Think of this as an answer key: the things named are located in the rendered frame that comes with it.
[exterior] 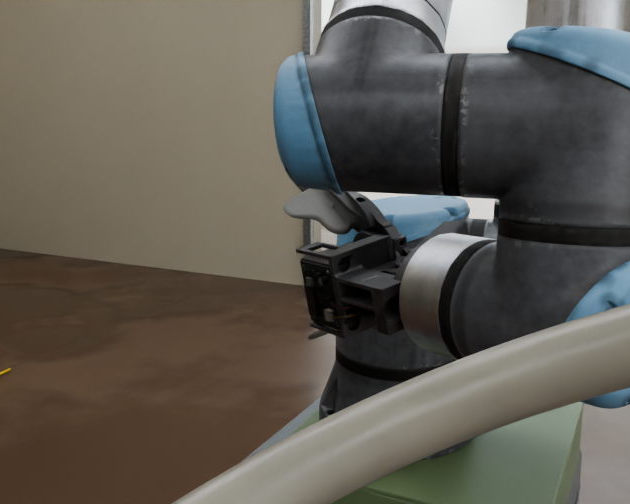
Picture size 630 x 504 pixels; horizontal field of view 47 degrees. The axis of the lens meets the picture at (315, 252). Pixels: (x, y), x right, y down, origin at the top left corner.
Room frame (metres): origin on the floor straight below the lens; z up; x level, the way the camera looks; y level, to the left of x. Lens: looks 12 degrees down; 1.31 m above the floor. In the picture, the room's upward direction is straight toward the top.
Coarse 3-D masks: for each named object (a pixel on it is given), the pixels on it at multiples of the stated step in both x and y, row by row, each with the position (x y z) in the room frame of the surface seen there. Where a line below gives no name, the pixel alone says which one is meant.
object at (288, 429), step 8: (312, 408) 1.04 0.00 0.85; (296, 416) 1.01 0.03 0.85; (304, 416) 1.01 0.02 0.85; (288, 424) 0.98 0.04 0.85; (296, 424) 0.98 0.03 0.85; (280, 432) 0.95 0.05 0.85; (288, 432) 0.95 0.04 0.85; (272, 440) 0.93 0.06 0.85; (280, 440) 0.93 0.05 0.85; (264, 448) 0.90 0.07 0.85; (248, 456) 0.89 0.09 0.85; (576, 472) 0.86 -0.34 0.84; (576, 480) 0.86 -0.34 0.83; (576, 488) 0.87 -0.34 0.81; (568, 496) 0.79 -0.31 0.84; (576, 496) 0.88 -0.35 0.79
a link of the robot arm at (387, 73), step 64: (384, 0) 0.50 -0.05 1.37; (448, 0) 0.54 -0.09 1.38; (320, 64) 0.47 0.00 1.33; (384, 64) 0.46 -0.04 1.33; (448, 64) 0.45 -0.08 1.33; (320, 128) 0.45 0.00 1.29; (384, 128) 0.44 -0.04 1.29; (448, 128) 0.43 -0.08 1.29; (384, 192) 0.47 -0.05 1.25; (448, 192) 0.45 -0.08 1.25
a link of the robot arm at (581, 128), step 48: (528, 48) 0.43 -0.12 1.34; (576, 48) 0.41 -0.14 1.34; (624, 48) 0.40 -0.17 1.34; (480, 96) 0.42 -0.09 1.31; (528, 96) 0.42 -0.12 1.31; (576, 96) 0.41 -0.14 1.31; (624, 96) 0.40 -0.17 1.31; (480, 144) 0.42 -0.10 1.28; (528, 144) 0.41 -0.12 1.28; (576, 144) 0.40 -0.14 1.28; (624, 144) 0.40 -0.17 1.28; (480, 192) 0.44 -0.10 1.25; (528, 192) 0.42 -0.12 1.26; (576, 192) 0.40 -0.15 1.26; (624, 192) 0.40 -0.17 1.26; (528, 240) 0.41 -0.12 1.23; (576, 240) 0.40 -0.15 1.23; (624, 240) 0.40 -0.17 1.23
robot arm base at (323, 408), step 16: (336, 352) 0.81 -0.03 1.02; (336, 368) 0.81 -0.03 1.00; (352, 368) 0.77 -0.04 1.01; (368, 368) 0.76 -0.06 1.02; (432, 368) 0.75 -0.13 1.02; (336, 384) 0.80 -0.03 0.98; (352, 384) 0.77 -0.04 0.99; (368, 384) 0.76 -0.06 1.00; (384, 384) 0.75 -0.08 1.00; (320, 400) 0.83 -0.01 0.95; (336, 400) 0.78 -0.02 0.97; (352, 400) 0.77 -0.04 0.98; (320, 416) 0.81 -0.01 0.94; (448, 448) 0.75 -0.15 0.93
